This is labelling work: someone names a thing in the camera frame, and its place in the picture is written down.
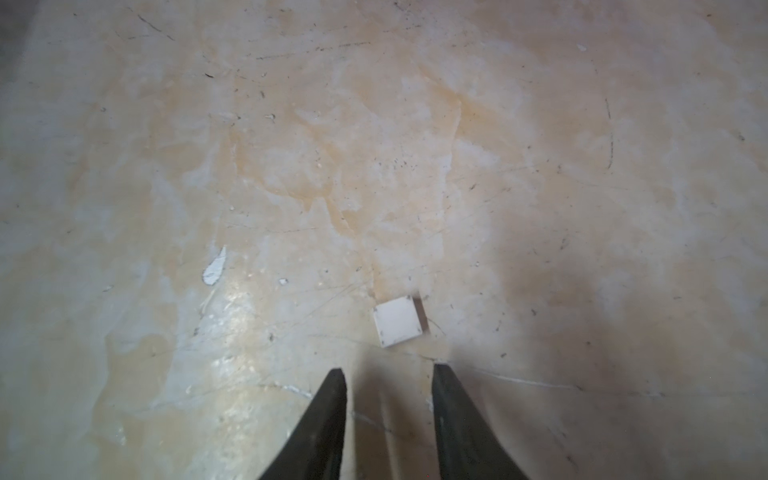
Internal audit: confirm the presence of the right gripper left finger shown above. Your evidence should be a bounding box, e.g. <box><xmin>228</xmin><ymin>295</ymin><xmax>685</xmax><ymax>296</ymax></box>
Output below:
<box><xmin>260</xmin><ymin>368</ymin><xmax>347</xmax><ymax>480</ymax></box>

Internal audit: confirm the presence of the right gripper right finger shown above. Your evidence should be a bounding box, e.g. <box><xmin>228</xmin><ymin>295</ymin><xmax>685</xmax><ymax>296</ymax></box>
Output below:
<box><xmin>432</xmin><ymin>363</ymin><xmax>527</xmax><ymax>479</ymax></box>

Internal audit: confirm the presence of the white usb cap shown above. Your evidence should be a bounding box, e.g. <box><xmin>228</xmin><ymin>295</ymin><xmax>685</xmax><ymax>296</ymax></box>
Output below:
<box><xmin>373</xmin><ymin>296</ymin><xmax>423</xmax><ymax>348</ymax></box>

